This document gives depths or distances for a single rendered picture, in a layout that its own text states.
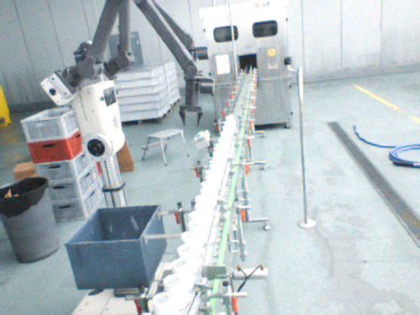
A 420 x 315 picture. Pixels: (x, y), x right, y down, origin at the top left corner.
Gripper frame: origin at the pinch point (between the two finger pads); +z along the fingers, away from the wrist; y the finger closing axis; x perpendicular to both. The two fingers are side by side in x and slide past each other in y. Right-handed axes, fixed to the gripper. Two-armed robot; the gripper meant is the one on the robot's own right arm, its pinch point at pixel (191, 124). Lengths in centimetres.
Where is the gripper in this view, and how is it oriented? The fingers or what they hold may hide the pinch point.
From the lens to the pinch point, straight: 168.3
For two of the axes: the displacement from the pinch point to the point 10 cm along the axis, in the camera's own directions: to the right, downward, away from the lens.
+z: -0.3, 9.5, 3.2
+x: 1.1, -3.2, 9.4
